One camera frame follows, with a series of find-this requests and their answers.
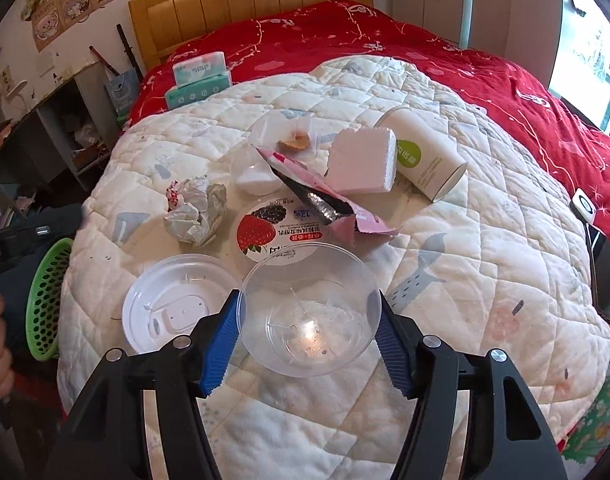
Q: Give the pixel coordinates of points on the small clear plastic cup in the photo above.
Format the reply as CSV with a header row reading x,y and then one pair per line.
x,y
255,177

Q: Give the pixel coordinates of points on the floral bed sheet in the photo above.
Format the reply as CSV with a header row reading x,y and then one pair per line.
x,y
595,425

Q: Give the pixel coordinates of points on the white open shelf unit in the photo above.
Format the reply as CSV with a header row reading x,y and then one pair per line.
x,y
55,125

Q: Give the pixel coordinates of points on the reddish thin stick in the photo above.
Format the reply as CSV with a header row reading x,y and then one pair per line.
x,y
104,61

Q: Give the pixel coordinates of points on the clear plastic food container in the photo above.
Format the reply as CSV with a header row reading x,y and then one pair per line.
x,y
270,130

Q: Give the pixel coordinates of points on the bright window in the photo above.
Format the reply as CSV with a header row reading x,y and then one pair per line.
x,y
590,60

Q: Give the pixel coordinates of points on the clear plastic bowl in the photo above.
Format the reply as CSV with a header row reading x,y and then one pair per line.
x,y
285,270

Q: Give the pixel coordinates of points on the white quilted blanket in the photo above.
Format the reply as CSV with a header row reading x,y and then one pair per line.
x,y
485,285

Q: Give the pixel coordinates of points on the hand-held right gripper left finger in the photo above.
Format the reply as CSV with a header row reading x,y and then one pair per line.
x,y
220,355

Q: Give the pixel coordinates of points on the green plastic stool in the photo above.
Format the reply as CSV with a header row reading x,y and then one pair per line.
x,y
122,120

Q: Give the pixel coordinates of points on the green plastic basket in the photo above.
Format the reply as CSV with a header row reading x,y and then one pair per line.
x,y
42,285

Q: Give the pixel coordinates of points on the brown bread piece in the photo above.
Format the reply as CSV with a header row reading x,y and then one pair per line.
x,y
295,142

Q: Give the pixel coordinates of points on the fruit print round lid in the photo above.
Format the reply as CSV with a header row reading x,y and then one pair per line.
x,y
265,230

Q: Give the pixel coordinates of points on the pink foil snack bag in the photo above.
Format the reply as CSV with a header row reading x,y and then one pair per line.
x,y
295,175

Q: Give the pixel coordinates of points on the white paper cup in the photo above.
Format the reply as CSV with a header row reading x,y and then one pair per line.
x,y
425,150

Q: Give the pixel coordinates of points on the dark thin stick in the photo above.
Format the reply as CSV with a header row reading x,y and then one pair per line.
x,y
130,50

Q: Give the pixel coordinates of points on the small white black-faced device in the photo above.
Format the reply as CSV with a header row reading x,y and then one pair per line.
x,y
582,205

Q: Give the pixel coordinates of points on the black smartphone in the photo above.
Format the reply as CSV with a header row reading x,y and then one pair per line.
x,y
605,280

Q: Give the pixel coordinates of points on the white round plastic lid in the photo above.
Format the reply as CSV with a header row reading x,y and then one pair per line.
x,y
155,290

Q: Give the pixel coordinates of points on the white teal tissue pack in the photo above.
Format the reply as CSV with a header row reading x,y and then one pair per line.
x,y
200,67

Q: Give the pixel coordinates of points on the red patterned bedspread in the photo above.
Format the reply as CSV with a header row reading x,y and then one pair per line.
x,y
435,60

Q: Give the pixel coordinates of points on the paper wrapper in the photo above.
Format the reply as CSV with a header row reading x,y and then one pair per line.
x,y
195,210

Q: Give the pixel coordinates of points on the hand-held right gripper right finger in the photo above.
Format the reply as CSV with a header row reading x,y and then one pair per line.
x,y
390,350

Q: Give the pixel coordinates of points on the white foam block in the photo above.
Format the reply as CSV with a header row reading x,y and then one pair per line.
x,y
360,160

